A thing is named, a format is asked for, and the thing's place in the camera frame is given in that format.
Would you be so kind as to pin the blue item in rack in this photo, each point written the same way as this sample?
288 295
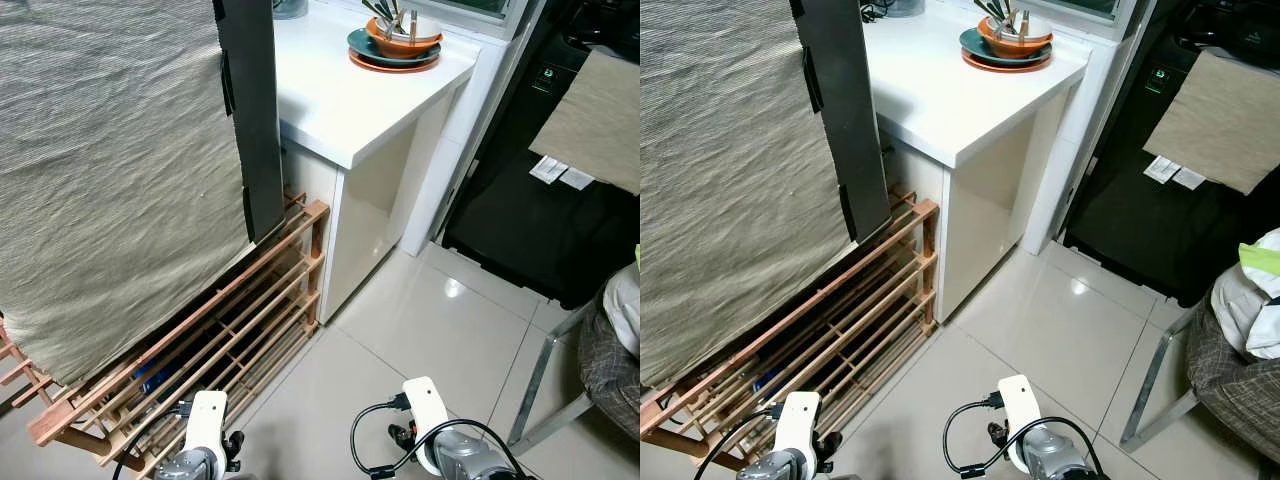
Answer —
155 380
770 382

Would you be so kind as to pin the orange bowl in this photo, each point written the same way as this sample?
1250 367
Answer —
405 47
1018 47

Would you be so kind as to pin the clear glass jar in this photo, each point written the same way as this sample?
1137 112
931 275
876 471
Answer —
905 7
290 8

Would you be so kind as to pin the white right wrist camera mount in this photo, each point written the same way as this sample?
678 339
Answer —
427 410
1020 410

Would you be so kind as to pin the large beige wrinkled cloth cover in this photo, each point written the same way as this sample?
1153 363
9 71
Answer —
730 180
110 180

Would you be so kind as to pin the orange plate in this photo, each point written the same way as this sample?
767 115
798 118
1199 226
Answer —
372 66
985 66

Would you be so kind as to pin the white door frame post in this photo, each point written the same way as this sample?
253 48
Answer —
460 140
1075 140

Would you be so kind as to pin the teal plate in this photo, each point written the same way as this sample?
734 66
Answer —
358 45
970 45

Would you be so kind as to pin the small beige cloth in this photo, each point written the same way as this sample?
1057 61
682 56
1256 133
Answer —
595 125
1220 125

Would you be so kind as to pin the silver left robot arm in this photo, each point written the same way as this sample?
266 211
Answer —
185 466
775 466

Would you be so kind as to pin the grey plaid laundry basket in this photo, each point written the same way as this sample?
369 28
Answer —
608 370
1235 385

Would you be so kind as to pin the white bowl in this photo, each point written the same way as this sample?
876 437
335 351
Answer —
1040 27
428 28

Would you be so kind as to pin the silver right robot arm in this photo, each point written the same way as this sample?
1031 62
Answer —
470 455
1060 452

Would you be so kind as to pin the bundle of cutlery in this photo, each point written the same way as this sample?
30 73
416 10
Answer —
388 14
1000 14

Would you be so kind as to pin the white care label tag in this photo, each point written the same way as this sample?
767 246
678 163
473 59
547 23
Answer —
577 179
1160 169
547 169
1189 179

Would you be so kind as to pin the white clothing piece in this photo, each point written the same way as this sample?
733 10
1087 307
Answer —
1250 305
625 305

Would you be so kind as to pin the black flat appliance panel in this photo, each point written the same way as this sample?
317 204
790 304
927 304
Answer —
845 110
255 110

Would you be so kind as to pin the black washing machine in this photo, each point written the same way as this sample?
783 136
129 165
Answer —
1140 240
530 240

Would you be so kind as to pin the wooden slatted shoe rack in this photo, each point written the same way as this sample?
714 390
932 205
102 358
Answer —
250 320
860 320

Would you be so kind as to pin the white counter cabinet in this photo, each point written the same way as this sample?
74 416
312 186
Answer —
960 110
360 110

